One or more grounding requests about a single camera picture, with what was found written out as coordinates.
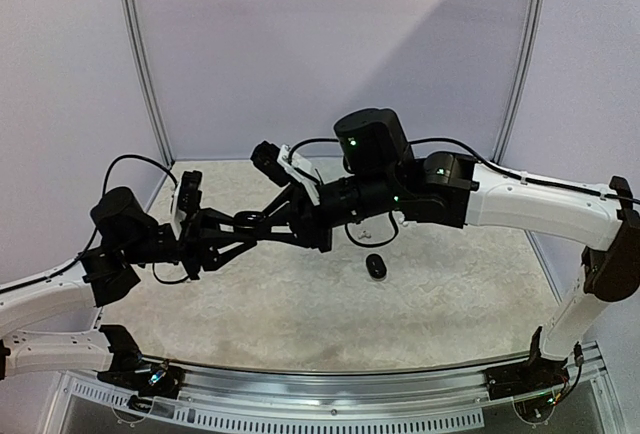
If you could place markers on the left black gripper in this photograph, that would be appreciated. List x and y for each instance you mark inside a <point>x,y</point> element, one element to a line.
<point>201,238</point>

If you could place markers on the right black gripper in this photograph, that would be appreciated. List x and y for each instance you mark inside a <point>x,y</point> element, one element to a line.
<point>307,221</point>

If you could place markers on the black charging case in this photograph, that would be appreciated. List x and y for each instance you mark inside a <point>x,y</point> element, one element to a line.
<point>248,219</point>
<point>376,267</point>

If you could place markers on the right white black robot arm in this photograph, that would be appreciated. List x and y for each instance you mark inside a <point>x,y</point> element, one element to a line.
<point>458,189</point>

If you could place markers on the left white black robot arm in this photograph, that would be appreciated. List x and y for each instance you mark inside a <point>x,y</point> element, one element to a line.
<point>94,279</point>

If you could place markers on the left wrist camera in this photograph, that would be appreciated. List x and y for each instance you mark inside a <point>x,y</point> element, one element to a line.
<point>185,200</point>

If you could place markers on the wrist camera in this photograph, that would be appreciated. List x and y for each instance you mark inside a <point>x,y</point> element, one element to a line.
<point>185,200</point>
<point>282,166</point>

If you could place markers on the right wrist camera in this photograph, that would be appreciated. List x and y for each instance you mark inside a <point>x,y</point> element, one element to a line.
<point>282,166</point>

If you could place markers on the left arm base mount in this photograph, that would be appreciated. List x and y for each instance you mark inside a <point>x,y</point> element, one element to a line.
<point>140,379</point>

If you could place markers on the aluminium front rail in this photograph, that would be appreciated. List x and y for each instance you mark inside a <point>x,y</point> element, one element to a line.
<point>448,400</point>

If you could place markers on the left aluminium corner post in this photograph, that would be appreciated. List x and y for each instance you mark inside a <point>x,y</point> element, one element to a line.
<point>141,64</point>

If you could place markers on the aluminium corner post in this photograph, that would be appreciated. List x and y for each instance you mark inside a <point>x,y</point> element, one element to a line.
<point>524,59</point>
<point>141,64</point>

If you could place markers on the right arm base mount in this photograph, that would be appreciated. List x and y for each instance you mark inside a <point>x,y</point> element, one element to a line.
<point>535,373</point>

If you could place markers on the right aluminium corner post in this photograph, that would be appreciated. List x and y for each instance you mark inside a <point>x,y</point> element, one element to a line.
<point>524,59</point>

